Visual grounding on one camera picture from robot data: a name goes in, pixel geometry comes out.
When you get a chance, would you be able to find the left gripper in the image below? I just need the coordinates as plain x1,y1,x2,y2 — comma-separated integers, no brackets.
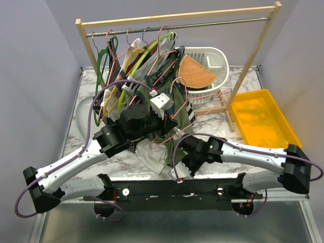
129,107,179,142

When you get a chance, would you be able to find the pink wire hanger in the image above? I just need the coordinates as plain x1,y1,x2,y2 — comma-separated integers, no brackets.
149,77,232,149

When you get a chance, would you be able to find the white tank top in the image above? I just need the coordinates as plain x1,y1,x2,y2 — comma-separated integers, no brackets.
166,128,199,178

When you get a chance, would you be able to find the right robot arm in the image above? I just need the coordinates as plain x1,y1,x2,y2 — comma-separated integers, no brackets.
176,136,311,198

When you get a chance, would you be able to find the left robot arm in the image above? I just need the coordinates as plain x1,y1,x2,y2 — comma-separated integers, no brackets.
23,103,178,214

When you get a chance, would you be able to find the pink hanger under green top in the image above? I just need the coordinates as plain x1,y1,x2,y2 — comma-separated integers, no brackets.
126,24,179,111

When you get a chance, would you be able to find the white cloth under green top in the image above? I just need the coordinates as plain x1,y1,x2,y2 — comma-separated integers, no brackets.
135,140,168,175

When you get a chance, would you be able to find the striped cloth right of top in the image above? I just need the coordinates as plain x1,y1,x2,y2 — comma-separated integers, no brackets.
186,101,196,123

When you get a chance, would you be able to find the green graphic tank top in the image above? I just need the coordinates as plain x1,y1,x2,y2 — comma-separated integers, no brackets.
140,46,191,154

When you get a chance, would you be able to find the lime green plastic hanger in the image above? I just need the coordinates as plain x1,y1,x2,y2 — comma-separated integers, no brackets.
117,32,177,113

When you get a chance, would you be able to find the black white striped top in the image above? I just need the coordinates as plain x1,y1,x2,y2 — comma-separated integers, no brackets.
92,35,142,152

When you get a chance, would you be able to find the yellow plastic hanger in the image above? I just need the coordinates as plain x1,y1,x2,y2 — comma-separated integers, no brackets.
101,48,146,117

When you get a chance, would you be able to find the pink hanger at left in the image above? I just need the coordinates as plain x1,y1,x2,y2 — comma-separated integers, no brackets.
94,34,132,126

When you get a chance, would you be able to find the orange woven fan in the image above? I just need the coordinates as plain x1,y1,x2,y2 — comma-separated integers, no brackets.
178,55,217,89

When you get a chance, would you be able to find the white oval plate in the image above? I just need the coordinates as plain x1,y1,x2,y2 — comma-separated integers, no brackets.
75,97,105,139

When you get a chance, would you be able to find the yellow plastic tray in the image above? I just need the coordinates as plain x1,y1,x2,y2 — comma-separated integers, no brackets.
230,89,302,148

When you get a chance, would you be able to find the white plastic laundry basket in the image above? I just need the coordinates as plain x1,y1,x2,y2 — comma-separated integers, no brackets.
178,47,229,105

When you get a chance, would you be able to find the metal hanging rod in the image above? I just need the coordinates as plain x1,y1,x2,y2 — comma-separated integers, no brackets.
85,16,271,38

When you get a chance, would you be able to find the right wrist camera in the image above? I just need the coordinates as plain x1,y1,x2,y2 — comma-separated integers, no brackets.
174,162,191,179

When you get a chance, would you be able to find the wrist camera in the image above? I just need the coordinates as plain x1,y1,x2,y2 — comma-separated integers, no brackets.
174,162,191,179
150,93,173,117

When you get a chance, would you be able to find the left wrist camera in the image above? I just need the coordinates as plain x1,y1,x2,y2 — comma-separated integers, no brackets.
150,93,173,117

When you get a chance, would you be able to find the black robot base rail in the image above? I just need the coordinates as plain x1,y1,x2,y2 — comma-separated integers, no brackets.
98,177,263,211

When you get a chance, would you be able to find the wooden clothes rack frame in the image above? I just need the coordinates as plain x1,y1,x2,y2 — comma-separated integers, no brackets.
75,1,281,132

